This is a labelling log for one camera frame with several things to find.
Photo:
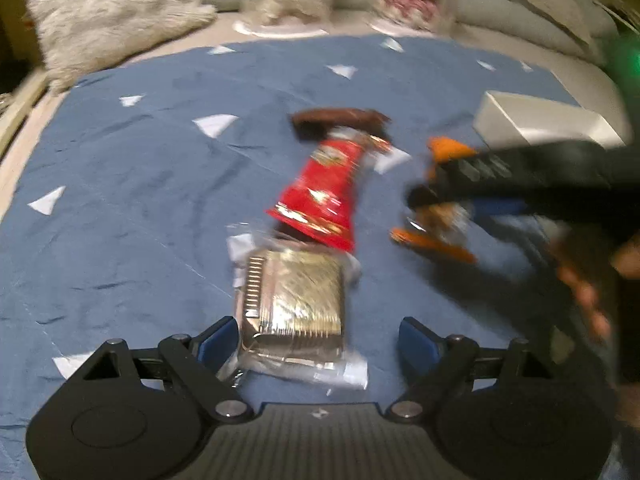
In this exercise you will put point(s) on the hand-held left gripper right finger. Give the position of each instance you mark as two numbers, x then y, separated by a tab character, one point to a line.
419	342

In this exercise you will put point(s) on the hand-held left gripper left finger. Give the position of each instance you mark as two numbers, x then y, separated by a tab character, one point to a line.
216	342

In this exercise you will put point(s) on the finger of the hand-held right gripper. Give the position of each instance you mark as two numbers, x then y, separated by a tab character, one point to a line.
480	175

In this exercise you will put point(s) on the orange snack packet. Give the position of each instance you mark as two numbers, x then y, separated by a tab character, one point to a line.
442	232

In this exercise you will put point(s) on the white cardboard box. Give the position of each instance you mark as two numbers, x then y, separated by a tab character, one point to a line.
540	120

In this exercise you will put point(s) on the gold foil snack packet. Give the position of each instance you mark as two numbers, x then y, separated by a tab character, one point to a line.
295	300

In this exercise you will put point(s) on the person's right hand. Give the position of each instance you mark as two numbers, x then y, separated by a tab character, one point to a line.
585	295

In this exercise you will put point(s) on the blue quilted blanket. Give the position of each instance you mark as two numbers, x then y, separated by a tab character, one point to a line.
140	210

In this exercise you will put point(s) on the brown snack packet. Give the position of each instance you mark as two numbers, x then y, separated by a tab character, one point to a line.
335	120

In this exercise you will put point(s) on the red snack packet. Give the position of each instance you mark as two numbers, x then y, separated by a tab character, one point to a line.
325	185

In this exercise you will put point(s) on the white fluffy pillow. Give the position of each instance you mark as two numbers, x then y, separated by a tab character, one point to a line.
115	10

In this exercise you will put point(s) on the wooden bed frame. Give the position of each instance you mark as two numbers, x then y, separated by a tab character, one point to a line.
20	105

